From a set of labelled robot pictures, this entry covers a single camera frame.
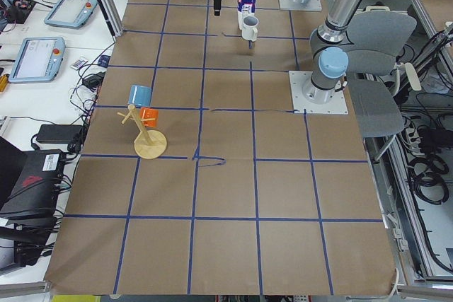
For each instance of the black power adapter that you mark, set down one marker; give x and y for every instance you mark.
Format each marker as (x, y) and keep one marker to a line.
(58, 133)

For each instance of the small remote control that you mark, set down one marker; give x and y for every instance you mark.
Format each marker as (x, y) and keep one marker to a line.
(80, 62)

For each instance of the lower teach pendant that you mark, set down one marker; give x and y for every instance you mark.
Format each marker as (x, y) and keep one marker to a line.
(38, 60)

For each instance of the wooden mug tree stand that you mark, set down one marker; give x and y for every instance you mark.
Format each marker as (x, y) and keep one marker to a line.
(150, 143)

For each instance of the upper teach pendant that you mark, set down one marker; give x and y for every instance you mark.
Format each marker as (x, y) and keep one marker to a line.
(70, 13)

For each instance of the teach pendant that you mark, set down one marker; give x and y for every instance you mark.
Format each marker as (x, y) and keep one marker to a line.
(70, 13)
(38, 60)

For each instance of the grey office chair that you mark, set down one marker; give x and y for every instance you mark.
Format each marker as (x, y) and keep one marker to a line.
(377, 36)

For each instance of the white grey mug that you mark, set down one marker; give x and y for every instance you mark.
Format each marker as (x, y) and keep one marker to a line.
(250, 28)

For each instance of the blue white milk carton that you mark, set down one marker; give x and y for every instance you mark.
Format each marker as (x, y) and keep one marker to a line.
(245, 8)

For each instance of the blue mug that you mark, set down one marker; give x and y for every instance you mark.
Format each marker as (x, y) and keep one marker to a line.
(140, 96)

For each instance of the orange mug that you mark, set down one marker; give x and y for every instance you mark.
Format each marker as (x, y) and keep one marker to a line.
(149, 116)

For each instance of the black computer case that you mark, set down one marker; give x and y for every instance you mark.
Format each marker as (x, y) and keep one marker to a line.
(29, 182)

